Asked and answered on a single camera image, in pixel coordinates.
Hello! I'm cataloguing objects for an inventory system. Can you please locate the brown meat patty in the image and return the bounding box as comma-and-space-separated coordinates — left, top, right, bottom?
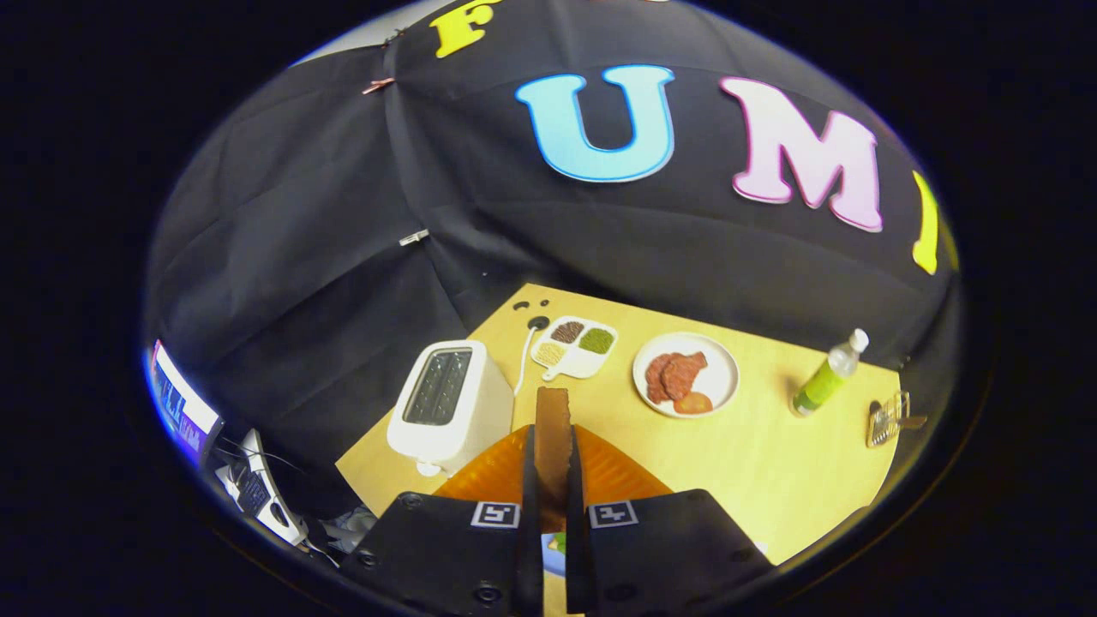
664, 350, 709, 402
644, 353, 678, 405

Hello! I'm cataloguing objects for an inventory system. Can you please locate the white divided seasoning tray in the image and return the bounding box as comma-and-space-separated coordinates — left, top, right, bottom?
530, 315, 620, 381

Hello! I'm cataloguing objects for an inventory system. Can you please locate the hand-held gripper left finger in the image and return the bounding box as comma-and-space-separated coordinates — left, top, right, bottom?
339, 424, 546, 617

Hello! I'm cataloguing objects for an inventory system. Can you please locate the white toaster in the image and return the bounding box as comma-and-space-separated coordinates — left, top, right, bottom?
386, 339, 515, 477

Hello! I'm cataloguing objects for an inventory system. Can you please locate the toasted bread slice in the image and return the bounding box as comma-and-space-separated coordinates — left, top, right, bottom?
535, 386, 573, 532

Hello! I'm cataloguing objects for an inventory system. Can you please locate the white round plate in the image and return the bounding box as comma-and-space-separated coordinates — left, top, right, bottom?
632, 332, 740, 419

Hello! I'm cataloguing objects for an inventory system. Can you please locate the white device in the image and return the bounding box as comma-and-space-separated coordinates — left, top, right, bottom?
214, 428, 309, 549

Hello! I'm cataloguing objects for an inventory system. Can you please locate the metal wire toast rack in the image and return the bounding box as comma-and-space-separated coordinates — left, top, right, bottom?
866, 390, 929, 449

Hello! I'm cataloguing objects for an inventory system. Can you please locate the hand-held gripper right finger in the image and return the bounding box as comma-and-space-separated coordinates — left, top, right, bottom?
564, 424, 776, 617

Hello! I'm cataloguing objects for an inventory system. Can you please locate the lit computer monitor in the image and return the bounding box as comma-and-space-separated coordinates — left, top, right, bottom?
147, 339, 225, 468

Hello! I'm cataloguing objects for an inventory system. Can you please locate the white power cable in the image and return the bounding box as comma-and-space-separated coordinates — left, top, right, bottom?
513, 315, 551, 397

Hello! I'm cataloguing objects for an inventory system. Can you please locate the green label plastic bottle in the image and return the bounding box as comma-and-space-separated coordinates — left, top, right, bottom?
790, 328, 870, 419

